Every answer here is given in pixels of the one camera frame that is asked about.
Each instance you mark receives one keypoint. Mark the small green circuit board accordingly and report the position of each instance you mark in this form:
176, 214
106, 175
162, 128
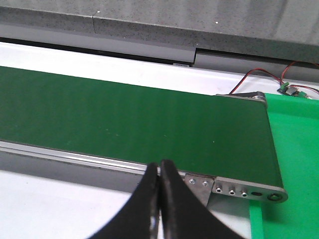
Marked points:
289, 90

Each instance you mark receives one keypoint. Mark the grey speckled stone counter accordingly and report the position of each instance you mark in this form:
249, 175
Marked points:
286, 29

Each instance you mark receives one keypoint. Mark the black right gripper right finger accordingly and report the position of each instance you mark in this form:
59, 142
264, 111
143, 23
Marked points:
183, 215

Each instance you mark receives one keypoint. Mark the green plastic tray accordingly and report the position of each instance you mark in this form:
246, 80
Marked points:
295, 127

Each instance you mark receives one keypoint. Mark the green conveyor belt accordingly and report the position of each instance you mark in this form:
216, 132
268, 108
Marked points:
213, 135

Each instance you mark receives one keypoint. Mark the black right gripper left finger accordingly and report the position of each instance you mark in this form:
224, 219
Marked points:
139, 217

